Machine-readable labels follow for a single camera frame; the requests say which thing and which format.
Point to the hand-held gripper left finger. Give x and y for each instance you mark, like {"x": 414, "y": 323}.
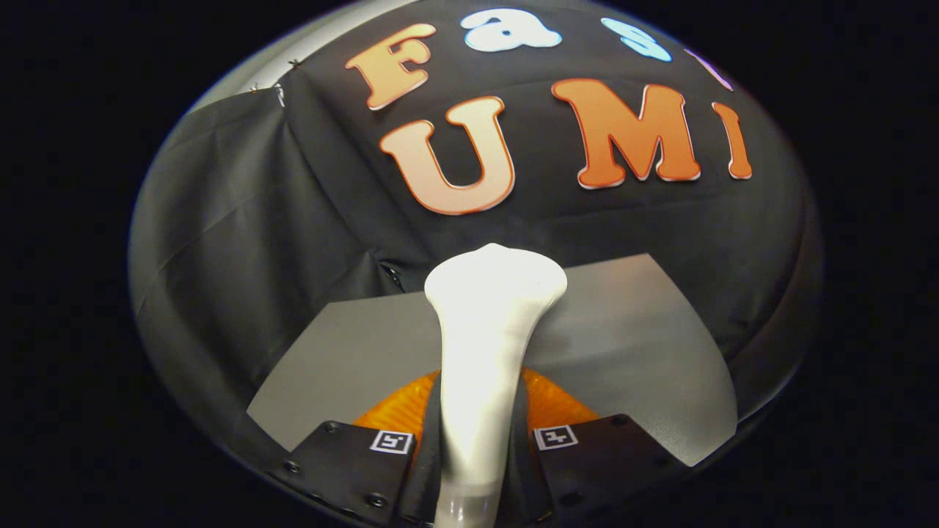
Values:
{"x": 429, "y": 462}

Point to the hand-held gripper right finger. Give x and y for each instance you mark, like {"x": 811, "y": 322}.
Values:
{"x": 522, "y": 462}

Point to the white garment steamer head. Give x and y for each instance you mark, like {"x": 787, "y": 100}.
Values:
{"x": 484, "y": 330}

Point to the white drawer cabinet dark top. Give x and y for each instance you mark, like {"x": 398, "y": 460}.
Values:
{"x": 623, "y": 337}

